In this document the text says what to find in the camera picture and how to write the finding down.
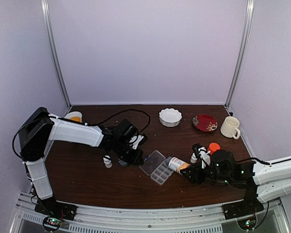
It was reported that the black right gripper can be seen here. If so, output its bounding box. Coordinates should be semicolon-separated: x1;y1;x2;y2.
181;161;232;185

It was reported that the grey bottle lid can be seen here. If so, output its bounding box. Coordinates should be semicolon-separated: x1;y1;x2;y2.
118;160;129;167

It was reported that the small white pill bottle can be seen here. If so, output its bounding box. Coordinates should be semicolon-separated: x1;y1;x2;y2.
190;153;198;164

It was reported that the white orange vitamin bottle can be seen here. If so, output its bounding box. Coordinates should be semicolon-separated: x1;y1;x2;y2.
166;157;191;174

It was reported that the clear plastic pill organizer box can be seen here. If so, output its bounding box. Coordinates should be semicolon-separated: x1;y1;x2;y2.
139;150;174;185

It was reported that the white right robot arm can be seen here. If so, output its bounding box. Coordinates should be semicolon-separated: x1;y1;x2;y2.
179;150;291;215

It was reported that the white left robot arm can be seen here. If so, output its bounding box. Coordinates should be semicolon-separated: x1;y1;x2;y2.
16;107;146;216

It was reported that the small white capped bottle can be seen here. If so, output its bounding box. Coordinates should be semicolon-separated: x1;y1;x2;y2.
103;155;113;168

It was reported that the orange cylindrical bottle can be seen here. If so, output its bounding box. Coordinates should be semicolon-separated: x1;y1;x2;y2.
208;142;221;155

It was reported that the red floral plate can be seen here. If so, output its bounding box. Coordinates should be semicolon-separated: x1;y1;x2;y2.
192;114;218;133

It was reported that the white scalloped bowl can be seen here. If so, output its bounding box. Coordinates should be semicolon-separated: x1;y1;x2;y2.
159;108;182;128

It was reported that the cream ribbed mug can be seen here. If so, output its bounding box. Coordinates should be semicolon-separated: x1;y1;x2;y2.
220;116;241;140

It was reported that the floral mug with yellow interior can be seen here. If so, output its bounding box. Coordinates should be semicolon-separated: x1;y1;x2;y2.
64;111;82;122

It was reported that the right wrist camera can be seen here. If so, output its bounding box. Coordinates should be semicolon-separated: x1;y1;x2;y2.
192;143;211;169

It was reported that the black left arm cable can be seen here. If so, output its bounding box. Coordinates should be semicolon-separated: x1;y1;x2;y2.
12;109;151;161

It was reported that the aluminium front rail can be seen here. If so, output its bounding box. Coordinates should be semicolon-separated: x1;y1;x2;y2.
8;192;291;233

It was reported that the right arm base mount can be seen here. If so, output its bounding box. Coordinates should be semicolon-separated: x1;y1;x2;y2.
222;201;264;220

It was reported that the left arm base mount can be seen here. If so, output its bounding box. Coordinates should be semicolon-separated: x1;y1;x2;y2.
34;201;77;220

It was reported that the right aluminium frame post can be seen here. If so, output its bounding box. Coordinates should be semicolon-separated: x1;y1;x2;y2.
225;0;255;112

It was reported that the aluminium frame post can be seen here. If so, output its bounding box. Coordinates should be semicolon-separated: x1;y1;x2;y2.
225;0;255;112
41;0;72;109

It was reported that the left aluminium frame post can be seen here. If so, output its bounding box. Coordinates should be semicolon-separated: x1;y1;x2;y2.
41;0;72;109

